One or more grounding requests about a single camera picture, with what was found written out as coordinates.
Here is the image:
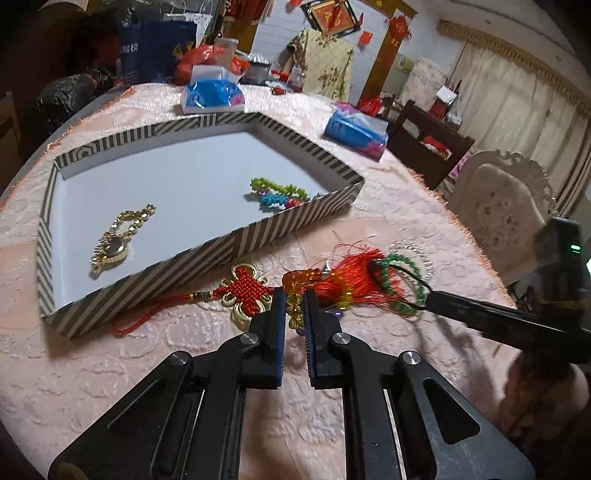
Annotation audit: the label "red plastic bag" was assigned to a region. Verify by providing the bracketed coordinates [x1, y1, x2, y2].
[174, 44, 250, 86]

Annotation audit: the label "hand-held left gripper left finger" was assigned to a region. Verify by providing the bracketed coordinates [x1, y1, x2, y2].
[48, 287, 287, 480]

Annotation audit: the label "red knot tassel ornament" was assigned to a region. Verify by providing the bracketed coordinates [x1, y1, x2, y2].
[113, 237, 402, 335]

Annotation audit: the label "clear bead bracelet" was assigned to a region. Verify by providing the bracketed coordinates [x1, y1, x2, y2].
[388, 240, 437, 280]

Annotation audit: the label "green bead bracelet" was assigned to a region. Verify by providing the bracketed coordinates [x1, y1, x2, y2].
[369, 254, 432, 319]

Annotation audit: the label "cream curtains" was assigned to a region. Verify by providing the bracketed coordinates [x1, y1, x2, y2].
[438, 21, 591, 217]

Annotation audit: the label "black plastic bag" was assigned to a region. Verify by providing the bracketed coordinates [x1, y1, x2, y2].
[37, 69, 116, 134]

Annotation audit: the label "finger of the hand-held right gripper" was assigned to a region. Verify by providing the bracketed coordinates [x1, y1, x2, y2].
[424, 291, 591, 363]

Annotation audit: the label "diamond framed wall decoration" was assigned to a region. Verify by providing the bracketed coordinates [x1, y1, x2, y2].
[302, 0, 365, 38]

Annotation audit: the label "dark wooden furniture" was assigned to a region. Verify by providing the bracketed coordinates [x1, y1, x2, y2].
[385, 99, 476, 190]

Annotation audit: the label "blue tissue pack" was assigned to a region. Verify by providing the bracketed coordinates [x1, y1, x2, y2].
[323, 102, 391, 161]
[179, 65, 245, 114]

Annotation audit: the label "dark blue paper bag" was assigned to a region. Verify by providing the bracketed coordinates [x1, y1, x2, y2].
[117, 18, 197, 86]

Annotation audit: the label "red knot wall hanging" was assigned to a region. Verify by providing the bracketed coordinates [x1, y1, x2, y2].
[385, 14, 414, 44]

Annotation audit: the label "gold wrist watch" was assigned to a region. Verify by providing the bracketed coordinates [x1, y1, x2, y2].
[89, 203, 157, 275]

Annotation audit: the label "striped cardboard tray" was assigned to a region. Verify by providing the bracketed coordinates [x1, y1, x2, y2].
[36, 111, 365, 340]

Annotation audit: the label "white ornate chair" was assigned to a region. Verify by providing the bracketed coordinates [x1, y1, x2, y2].
[448, 150, 561, 287]

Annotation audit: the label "multicolour bead bracelet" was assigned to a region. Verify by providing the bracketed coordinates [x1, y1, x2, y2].
[247, 176, 319, 210]

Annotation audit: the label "pink textured tablecloth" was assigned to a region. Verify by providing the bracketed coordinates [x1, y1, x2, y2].
[0, 83, 522, 480]

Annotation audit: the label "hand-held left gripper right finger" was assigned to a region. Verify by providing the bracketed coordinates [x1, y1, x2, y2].
[302, 288, 536, 480]

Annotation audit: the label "dark round pot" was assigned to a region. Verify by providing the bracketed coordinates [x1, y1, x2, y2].
[242, 58, 273, 86]

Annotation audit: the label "clear plastic container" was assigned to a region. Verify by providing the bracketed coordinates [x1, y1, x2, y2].
[213, 38, 238, 65]

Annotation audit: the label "floral beige cloth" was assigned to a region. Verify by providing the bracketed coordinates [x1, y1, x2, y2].
[286, 28, 355, 102]

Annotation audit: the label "person's right forearm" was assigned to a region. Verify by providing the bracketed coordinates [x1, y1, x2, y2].
[503, 355, 591, 462]

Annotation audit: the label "amber bead bracelet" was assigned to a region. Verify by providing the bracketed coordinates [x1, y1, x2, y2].
[283, 268, 352, 330]

